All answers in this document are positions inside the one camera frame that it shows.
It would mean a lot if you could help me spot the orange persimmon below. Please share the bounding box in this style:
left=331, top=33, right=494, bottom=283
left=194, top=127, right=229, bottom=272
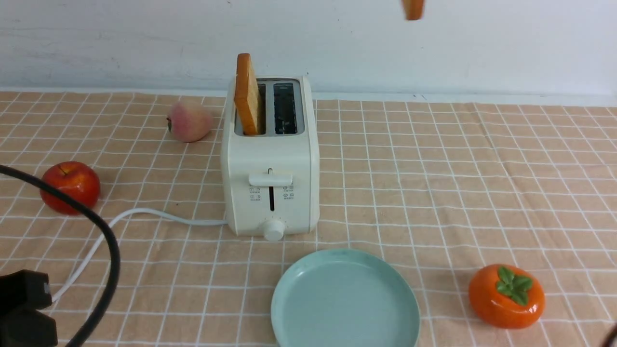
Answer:
left=469, top=264, right=546, bottom=329

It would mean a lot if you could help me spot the toasted bread slice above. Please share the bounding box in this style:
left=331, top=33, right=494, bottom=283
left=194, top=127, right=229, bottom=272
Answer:
left=234, top=53, right=265, bottom=136
left=402, top=0, right=425, bottom=21

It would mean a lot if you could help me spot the red apple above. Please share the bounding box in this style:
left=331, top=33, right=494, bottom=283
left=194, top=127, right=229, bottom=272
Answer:
left=42, top=161, right=101, bottom=209

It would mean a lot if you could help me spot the orange checkered tablecloth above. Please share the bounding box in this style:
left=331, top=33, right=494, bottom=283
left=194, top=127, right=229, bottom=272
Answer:
left=0, top=92, right=617, bottom=347

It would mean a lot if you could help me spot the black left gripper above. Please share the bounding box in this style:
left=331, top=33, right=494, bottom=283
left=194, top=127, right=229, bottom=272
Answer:
left=0, top=269, right=58, bottom=347

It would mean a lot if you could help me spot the light green plate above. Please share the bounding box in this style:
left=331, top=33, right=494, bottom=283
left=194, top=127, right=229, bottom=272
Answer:
left=270, top=248, right=421, bottom=347

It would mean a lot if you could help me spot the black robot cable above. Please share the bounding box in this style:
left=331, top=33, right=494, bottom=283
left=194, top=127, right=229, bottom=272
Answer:
left=0, top=164, right=121, bottom=347

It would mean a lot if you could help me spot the white toaster power cord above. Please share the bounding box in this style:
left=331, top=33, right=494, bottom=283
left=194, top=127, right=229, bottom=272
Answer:
left=51, top=208, right=228, bottom=303

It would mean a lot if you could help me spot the pink peach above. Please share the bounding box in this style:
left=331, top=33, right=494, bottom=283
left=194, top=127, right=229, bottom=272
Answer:
left=167, top=101, right=214, bottom=143

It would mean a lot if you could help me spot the white two-slot toaster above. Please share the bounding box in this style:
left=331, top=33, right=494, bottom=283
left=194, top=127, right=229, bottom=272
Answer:
left=220, top=76, right=320, bottom=241

